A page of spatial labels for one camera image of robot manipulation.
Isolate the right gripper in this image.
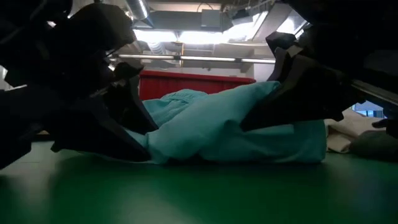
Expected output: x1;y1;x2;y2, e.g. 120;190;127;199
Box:
241;0;398;138

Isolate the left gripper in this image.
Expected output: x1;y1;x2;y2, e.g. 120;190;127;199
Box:
0;0;152;169

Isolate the red plastic laundry bin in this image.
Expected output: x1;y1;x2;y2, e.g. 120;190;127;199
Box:
138;70;257;101

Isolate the pale blue white garment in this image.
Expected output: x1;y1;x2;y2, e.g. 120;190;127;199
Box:
124;80;328;166

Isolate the dark grey garment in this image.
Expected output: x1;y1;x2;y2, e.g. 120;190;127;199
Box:
349;129;398;163

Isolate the cream folded garment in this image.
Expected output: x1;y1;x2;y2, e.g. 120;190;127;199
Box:
324;108;387;154

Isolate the long ceiling light strip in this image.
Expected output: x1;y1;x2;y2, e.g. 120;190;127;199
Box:
117;54;277;65

